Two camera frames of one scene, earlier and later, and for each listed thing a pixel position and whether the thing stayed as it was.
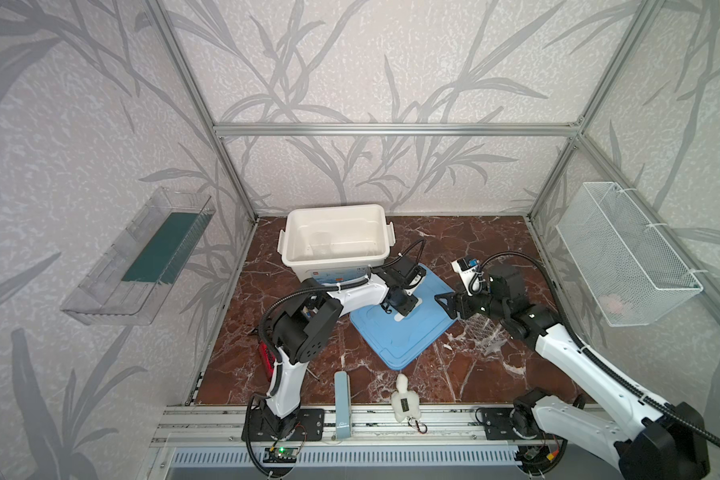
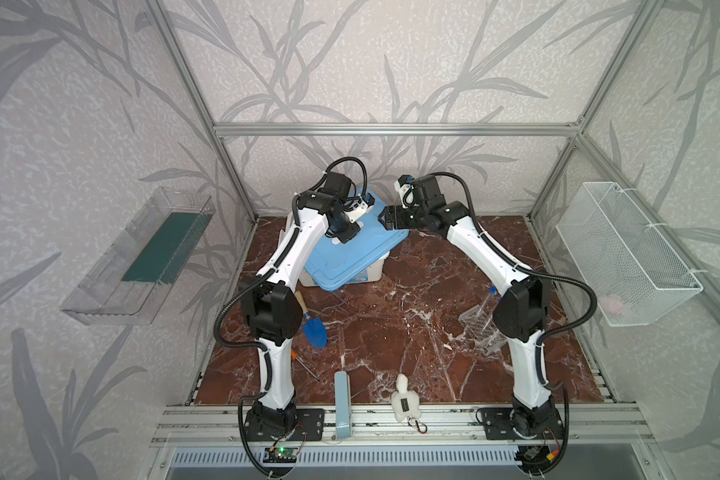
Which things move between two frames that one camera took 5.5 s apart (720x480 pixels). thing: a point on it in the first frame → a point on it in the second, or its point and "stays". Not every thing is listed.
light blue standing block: (343, 405) stays
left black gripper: (401, 299) → (343, 230)
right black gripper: (461, 303) → (390, 217)
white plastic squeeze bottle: (406, 403) stays
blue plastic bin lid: (400, 339) → (332, 261)
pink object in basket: (610, 303) stays
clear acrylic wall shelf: (129, 281) stays
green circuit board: (280, 455) stays
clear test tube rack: (483, 333) stays
